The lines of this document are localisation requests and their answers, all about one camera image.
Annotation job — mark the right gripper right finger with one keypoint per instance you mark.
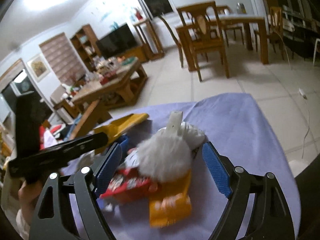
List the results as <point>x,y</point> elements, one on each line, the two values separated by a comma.
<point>270,217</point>

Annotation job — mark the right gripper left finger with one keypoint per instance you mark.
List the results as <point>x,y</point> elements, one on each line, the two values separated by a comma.
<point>53,217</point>

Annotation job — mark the red milk carton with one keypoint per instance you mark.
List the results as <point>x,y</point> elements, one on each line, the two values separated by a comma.
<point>128,185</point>

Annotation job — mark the white tissue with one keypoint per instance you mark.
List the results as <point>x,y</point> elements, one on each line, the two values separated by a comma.
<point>165,156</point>

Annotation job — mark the person's left hand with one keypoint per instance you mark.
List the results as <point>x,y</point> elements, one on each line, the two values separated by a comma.
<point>27,195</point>

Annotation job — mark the yellow snack bag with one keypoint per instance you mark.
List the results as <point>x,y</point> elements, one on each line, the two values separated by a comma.
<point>115,129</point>

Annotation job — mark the orange snack wrapper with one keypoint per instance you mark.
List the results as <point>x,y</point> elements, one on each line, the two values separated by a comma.
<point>171,203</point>

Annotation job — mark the brown window blind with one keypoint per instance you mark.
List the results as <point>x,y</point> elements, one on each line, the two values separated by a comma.
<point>63,59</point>

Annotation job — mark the wooden coffee table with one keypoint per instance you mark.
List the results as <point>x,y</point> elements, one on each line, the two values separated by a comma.
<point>123,90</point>

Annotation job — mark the wooden bookshelf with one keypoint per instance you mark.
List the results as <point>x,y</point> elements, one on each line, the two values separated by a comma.
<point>85,43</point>

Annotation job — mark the black television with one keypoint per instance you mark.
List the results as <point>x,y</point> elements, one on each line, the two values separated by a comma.
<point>116,42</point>

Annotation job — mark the tall wooden side stand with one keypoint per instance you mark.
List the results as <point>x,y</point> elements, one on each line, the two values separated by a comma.
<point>149,39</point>

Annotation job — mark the wooden chair far right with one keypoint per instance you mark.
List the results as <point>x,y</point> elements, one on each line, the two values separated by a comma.
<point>275,30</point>

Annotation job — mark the wooden dining chair front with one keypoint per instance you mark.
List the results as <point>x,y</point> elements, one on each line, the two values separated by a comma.
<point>202,28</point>

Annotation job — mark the metal kettle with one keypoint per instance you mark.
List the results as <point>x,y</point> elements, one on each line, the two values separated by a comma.
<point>240,8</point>

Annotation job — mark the framed wall picture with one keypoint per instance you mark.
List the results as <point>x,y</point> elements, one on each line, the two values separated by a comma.
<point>38,67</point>

